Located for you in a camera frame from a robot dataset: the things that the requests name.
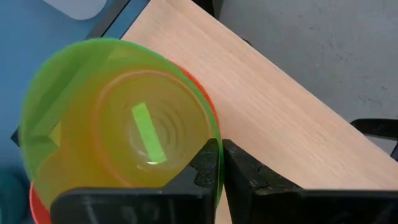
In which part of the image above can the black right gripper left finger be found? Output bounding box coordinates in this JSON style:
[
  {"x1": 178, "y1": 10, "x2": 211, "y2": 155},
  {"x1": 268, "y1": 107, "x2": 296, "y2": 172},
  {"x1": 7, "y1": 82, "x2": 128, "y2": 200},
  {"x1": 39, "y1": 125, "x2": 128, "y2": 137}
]
[{"x1": 50, "y1": 138, "x2": 220, "y2": 224}]

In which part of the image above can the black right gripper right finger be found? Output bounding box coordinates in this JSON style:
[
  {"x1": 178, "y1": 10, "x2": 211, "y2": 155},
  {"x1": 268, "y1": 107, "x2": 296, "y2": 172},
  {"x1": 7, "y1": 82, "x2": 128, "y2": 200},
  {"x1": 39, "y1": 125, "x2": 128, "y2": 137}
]
[{"x1": 222, "y1": 139, "x2": 398, "y2": 224}]

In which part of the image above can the small green translucent bowl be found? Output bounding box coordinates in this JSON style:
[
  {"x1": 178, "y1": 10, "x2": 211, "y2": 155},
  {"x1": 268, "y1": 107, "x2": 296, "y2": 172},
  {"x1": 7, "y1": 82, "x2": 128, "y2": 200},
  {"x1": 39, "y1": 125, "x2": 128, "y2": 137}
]
[{"x1": 19, "y1": 37, "x2": 224, "y2": 208}]

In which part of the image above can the small orange translucent bowl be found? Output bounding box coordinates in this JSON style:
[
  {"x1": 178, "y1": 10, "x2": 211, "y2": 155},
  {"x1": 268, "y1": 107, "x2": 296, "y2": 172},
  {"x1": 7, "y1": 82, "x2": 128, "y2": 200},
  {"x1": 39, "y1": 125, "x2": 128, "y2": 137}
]
[{"x1": 29, "y1": 62, "x2": 220, "y2": 224}]

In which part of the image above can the large teal green bowl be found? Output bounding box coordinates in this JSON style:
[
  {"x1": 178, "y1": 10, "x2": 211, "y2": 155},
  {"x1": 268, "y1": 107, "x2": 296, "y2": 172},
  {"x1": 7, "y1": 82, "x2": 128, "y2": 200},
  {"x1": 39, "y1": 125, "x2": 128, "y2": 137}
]
[{"x1": 0, "y1": 169, "x2": 31, "y2": 224}]

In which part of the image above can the large grey-blue bowl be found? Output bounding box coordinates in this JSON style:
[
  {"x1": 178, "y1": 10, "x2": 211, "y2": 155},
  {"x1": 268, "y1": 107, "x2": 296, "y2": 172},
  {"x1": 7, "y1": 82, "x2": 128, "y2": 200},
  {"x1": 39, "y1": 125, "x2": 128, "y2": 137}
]
[{"x1": 42, "y1": 0, "x2": 108, "y2": 21}]

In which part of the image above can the wooden shelf with black frame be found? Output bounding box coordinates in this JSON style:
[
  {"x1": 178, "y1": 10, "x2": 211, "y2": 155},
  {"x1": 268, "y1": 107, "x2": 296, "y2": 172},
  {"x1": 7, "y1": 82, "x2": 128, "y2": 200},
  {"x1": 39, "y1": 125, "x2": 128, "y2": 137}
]
[{"x1": 11, "y1": 0, "x2": 398, "y2": 224}]

